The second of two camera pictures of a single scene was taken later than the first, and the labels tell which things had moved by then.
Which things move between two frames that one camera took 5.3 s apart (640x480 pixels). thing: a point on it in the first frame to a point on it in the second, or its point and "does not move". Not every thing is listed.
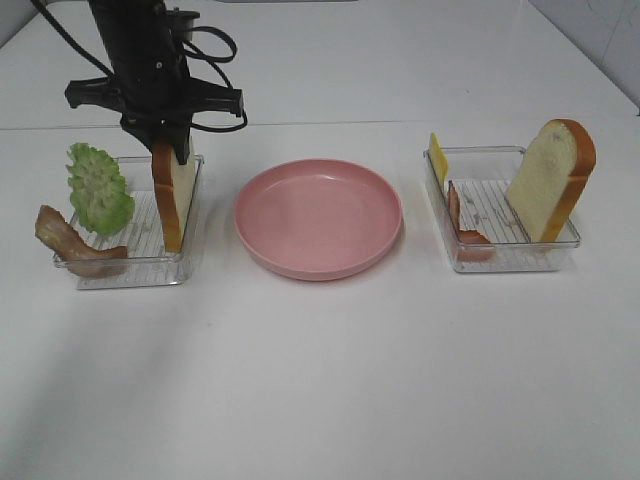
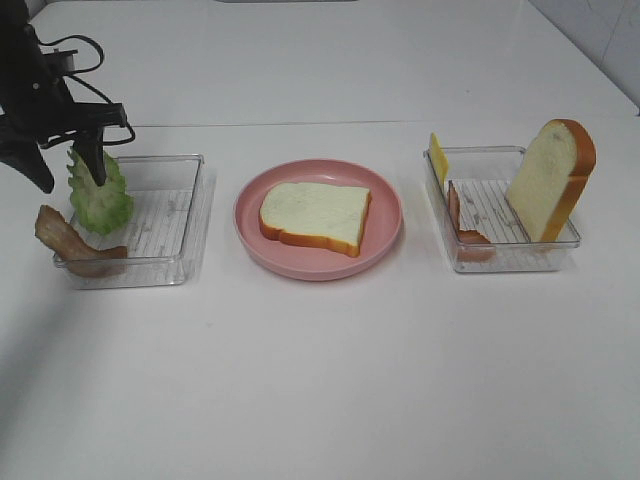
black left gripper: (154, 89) to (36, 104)
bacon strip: (63, 242) does not move
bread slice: (174, 183) to (330, 217)
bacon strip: (469, 244) does not move
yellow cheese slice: (438, 160) does not move
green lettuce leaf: (99, 192) does not move
